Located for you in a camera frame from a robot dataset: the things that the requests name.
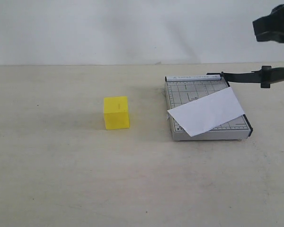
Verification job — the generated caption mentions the yellow cube block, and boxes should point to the yellow cube block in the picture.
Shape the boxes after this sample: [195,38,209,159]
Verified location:
[103,96,130,130]

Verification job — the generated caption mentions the black cutter blade arm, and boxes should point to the black cutter blade arm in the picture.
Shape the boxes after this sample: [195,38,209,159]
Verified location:
[207,66,284,88]

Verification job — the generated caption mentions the grey paper cutter base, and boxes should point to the grey paper cutter base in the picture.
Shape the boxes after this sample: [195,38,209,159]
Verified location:
[165,73,253,141]

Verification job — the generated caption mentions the white paper sheet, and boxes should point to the white paper sheet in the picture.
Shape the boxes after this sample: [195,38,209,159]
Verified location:
[168,87,245,137]

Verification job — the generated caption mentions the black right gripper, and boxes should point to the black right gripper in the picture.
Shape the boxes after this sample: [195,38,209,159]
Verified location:
[252,4,284,44]

